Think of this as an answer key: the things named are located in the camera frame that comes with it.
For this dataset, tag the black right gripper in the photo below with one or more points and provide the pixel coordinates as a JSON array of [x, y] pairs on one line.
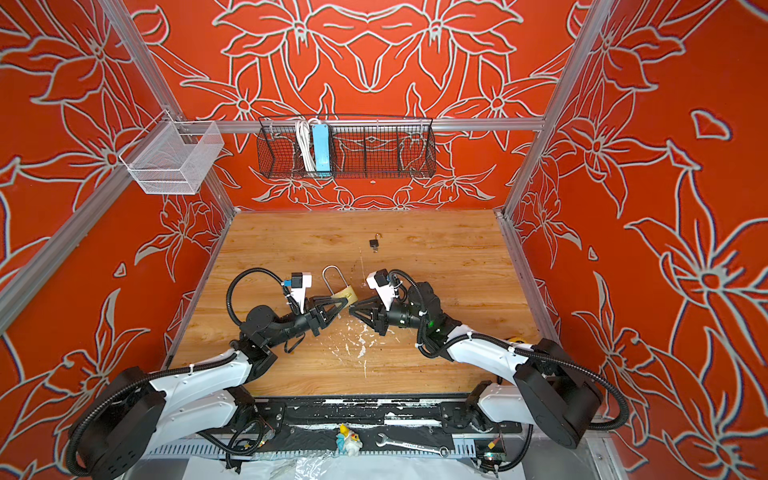
[[367, 312]]

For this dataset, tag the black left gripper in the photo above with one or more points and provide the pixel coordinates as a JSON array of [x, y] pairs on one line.
[[333, 309]]

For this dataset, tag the brass padlock with steel shackle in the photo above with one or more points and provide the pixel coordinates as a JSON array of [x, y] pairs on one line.
[[337, 284]]

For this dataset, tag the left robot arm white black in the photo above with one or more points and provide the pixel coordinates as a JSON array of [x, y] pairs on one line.
[[139, 412]]

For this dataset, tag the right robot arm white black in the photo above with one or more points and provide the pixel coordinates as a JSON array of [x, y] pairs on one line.
[[542, 385]]

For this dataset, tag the small toy figure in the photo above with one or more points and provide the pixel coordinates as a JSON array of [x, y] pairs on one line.
[[348, 442]]

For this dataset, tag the silver wrench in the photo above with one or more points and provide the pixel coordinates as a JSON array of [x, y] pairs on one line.
[[384, 440]]

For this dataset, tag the clear plastic bin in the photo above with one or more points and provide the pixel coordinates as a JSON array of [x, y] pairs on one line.
[[174, 158]]

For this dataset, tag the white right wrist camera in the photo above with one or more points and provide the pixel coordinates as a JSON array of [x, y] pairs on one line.
[[379, 282]]

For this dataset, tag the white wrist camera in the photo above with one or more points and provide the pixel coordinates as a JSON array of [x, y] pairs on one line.
[[379, 282], [297, 286]]

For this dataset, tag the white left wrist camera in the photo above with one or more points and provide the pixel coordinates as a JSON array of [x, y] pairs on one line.
[[297, 286]]

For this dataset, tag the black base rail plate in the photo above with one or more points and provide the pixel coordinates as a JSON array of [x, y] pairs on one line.
[[442, 412]]

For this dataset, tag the black wire basket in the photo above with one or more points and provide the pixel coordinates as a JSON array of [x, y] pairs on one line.
[[361, 146]]

